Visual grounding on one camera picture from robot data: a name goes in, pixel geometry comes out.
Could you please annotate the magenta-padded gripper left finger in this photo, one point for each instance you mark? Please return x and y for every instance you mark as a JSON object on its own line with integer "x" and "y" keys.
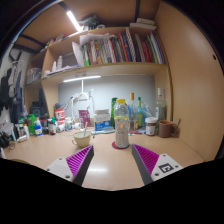
{"x": 79, "y": 160}

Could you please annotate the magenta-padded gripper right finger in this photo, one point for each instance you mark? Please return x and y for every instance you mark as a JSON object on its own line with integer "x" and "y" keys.
{"x": 146, "y": 159}

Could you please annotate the clear yellow-capped drink bottle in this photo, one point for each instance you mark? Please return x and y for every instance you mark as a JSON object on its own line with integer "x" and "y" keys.
{"x": 121, "y": 130}

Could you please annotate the cream ceramic cup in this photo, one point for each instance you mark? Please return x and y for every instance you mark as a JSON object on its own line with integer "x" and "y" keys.
{"x": 81, "y": 140}

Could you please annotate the brown jar with white lid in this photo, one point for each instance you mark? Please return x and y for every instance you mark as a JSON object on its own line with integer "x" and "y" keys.
{"x": 150, "y": 127}

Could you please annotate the spoon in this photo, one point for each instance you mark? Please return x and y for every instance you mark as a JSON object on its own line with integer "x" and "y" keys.
{"x": 85, "y": 128}

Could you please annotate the brown mug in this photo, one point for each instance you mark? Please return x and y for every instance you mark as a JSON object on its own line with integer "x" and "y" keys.
{"x": 165, "y": 129}

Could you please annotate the light blue hairbrush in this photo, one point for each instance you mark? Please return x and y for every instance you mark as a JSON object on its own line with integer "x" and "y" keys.
{"x": 103, "y": 131}

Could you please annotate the pink box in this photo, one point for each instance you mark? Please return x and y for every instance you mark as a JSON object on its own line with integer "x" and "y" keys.
{"x": 84, "y": 117}

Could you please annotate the green glass bottle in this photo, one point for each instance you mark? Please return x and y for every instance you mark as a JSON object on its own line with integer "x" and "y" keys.
{"x": 139, "y": 116}

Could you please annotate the white and blue carton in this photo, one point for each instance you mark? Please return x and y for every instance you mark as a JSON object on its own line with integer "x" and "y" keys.
{"x": 102, "y": 120}

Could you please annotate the yellow-capped glass bottle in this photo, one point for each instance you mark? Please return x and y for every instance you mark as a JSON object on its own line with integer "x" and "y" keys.
{"x": 132, "y": 115}

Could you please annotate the red and white canister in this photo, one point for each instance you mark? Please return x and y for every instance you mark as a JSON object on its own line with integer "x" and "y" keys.
{"x": 59, "y": 116}

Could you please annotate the blue plastic bag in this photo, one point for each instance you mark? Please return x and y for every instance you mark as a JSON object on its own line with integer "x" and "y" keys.
{"x": 148, "y": 110}

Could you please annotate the small blue bottle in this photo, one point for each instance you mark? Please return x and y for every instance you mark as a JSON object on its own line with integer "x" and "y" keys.
{"x": 38, "y": 130}

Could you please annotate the tall clear glass bottle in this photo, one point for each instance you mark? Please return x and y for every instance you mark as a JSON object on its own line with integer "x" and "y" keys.
{"x": 160, "y": 108}

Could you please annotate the green plastic container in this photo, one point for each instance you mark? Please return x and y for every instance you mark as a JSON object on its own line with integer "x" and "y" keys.
{"x": 31, "y": 124}

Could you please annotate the white desk lamp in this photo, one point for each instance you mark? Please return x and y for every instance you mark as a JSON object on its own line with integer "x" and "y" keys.
{"x": 81, "y": 78}

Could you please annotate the dark hanging clothes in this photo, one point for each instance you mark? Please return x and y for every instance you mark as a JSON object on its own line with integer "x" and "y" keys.
{"x": 11, "y": 96}

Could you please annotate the wooden shelf unit with books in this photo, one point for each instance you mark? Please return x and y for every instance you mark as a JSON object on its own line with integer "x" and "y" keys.
{"x": 110, "y": 68}

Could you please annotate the ceiling light tube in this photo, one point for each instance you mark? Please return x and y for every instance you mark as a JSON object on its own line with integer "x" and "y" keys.
{"x": 74, "y": 20}

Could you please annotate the white wall power outlet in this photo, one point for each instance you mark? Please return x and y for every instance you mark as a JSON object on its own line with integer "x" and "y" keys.
{"x": 82, "y": 97}

